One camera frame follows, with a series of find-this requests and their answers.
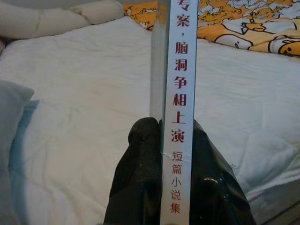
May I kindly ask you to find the white quilted mattress pad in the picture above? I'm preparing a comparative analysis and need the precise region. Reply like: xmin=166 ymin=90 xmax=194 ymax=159
xmin=0 ymin=16 xmax=300 ymax=225

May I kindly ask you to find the white book red chinese text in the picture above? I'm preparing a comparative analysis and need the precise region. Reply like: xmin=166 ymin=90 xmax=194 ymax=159
xmin=150 ymin=0 xmax=200 ymax=225

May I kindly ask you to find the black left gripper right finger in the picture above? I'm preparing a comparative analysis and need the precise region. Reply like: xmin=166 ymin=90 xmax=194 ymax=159
xmin=189 ymin=119 xmax=256 ymax=225

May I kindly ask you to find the beige rolled bolster cushion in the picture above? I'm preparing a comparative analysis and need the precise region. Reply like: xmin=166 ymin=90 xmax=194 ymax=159
xmin=0 ymin=0 xmax=125 ymax=39

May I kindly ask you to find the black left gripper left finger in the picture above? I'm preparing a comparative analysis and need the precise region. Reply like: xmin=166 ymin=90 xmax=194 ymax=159
xmin=104 ymin=117 xmax=163 ymax=225

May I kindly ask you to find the grey patterned mattress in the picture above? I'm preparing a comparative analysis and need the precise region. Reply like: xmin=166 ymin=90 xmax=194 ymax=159
xmin=246 ymin=185 xmax=300 ymax=225

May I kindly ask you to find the grey pillow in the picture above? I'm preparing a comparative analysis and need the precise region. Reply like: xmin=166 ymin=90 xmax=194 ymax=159
xmin=0 ymin=79 xmax=40 ymax=225

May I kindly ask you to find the orange cartoon print blanket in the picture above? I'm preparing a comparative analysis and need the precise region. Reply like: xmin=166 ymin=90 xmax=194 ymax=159
xmin=123 ymin=0 xmax=300 ymax=57

